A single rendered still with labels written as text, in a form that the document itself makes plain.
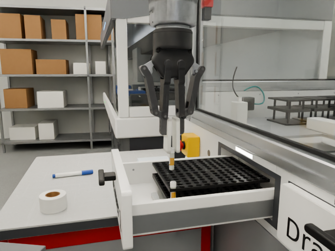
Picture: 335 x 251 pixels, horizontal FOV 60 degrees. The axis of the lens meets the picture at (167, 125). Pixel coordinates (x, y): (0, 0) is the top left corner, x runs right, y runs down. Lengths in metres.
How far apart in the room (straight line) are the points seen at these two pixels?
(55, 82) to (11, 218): 4.11
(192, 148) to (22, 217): 0.54
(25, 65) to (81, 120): 1.15
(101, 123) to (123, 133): 3.44
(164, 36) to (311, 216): 0.38
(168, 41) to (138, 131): 0.96
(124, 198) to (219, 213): 0.19
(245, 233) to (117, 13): 1.07
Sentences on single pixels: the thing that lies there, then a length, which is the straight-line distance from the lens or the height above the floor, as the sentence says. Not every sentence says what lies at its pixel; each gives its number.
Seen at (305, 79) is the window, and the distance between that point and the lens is 0.56.
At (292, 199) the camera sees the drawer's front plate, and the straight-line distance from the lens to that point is 0.56.
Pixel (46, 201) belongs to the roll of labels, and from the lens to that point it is 0.84.
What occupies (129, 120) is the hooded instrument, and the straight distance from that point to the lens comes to 1.44.
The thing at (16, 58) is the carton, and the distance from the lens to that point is 4.55.
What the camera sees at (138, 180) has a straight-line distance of 0.78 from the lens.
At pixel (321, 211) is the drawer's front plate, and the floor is 0.92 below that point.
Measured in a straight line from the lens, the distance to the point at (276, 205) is 0.63.
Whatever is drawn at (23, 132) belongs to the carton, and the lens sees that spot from 4.69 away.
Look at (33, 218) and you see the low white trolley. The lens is 0.84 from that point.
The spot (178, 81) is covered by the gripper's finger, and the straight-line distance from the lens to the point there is 0.56.
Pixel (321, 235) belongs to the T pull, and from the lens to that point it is 0.46.
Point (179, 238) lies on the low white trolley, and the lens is 0.88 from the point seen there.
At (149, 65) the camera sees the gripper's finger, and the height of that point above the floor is 1.14.
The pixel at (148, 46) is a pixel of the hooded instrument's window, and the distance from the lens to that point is 1.46.
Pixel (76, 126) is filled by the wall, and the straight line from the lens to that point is 4.92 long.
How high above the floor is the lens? 1.13
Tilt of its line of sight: 11 degrees down
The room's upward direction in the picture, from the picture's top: straight up
